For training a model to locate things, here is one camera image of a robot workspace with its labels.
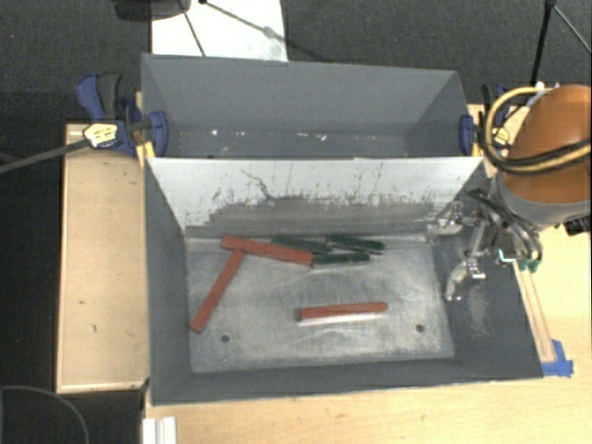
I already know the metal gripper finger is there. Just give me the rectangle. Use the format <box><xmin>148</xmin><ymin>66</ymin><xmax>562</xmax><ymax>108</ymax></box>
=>
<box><xmin>425</xmin><ymin>201</ymin><xmax>467</xmax><ymax>240</ymax></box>
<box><xmin>443</xmin><ymin>259</ymin><xmax>487</xmax><ymax>302</ymax></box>

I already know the dark green flat block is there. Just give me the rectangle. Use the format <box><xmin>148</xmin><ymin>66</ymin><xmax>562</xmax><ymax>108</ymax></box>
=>
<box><xmin>270</xmin><ymin>233</ymin><xmax>332</xmax><ymax>255</ymax></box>
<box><xmin>325</xmin><ymin>233</ymin><xmax>387</xmax><ymax>255</ymax></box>
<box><xmin>311</xmin><ymin>252</ymin><xmax>372</xmax><ymax>268</ymax></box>

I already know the red-brown flat block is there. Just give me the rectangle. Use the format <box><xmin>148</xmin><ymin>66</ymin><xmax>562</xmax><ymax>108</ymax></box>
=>
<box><xmin>220</xmin><ymin>234</ymin><xmax>315</xmax><ymax>268</ymax></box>
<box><xmin>294</xmin><ymin>301</ymin><xmax>389</xmax><ymax>323</ymax></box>
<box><xmin>190</xmin><ymin>249</ymin><xmax>247</xmax><ymax>335</ymax></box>

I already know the grey metal bin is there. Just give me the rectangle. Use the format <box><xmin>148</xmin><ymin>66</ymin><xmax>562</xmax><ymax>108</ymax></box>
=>
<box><xmin>138</xmin><ymin>52</ymin><xmax>545</xmax><ymax>406</ymax></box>

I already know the pale wood board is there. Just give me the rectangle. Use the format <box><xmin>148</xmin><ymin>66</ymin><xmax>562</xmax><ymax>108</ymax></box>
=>
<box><xmin>55</xmin><ymin>122</ymin><xmax>152</xmax><ymax>395</ymax></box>

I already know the black cylinder on white bracket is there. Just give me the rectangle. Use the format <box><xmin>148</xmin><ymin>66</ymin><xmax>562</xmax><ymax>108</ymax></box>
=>
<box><xmin>563</xmin><ymin>217</ymin><xmax>592</xmax><ymax>238</ymax></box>

